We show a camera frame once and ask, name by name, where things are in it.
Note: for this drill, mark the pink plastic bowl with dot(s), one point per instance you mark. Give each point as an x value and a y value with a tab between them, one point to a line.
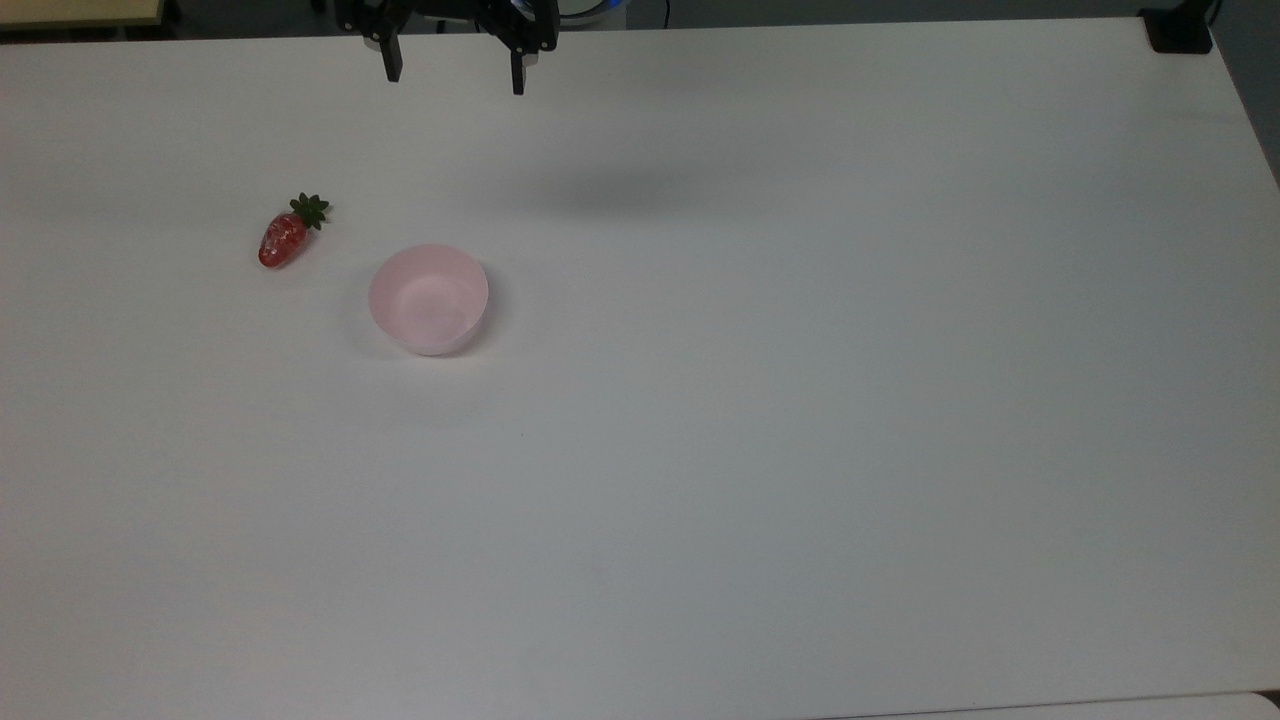
428	300

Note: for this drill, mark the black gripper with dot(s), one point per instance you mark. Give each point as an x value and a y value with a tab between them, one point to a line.
450	8

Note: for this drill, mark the black stand clamp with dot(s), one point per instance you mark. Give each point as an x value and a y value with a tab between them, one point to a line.
1178	32

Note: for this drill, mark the red toy strawberry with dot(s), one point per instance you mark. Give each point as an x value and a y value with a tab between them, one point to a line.
281	242

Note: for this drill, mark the yellowish wooden table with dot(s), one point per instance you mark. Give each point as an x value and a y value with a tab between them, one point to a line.
75	10

